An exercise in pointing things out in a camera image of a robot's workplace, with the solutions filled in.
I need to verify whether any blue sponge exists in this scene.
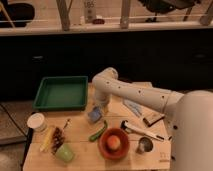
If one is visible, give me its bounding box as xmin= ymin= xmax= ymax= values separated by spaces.
xmin=88 ymin=107 xmax=102 ymax=123

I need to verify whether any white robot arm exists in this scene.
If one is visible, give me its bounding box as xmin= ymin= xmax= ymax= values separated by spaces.
xmin=92 ymin=67 xmax=213 ymax=171

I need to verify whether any black and white tool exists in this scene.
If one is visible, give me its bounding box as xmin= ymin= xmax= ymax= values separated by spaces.
xmin=120 ymin=120 xmax=165 ymax=141

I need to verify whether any blue and white packet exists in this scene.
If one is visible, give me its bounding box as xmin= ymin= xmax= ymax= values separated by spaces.
xmin=123 ymin=99 xmax=142 ymax=117

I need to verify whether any green cucumber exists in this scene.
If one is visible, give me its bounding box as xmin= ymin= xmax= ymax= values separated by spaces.
xmin=89 ymin=120 xmax=108 ymax=142

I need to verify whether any orange fruit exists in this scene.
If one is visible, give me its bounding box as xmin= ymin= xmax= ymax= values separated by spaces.
xmin=107 ymin=135 xmax=121 ymax=150

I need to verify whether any green plastic tray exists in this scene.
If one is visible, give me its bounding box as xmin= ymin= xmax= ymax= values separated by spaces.
xmin=33 ymin=76 xmax=88 ymax=111

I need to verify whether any orange clay bowl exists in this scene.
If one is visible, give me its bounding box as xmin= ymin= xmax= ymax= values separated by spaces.
xmin=98 ymin=128 xmax=130 ymax=160

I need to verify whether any dark red grape bunch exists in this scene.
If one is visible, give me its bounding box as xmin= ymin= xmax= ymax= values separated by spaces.
xmin=51 ymin=120 xmax=70 ymax=154

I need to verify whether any metal cup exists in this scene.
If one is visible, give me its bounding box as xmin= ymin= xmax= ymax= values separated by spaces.
xmin=136 ymin=137 xmax=153 ymax=154

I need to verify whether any light green cup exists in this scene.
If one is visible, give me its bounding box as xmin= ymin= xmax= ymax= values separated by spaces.
xmin=55 ymin=143 xmax=74 ymax=163

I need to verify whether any white cup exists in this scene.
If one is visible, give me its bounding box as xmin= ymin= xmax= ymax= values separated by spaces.
xmin=27 ymin=113 xmax=47 ymax=132

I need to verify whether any yellow corn cob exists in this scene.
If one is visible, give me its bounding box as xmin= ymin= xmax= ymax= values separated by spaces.
xmin=40 ymin=126 xmax=55 ymax=152

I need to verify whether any black office chair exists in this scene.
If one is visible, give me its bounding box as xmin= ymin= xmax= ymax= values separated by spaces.
xmin=138 ymin=0 xmax=201 ymax=23

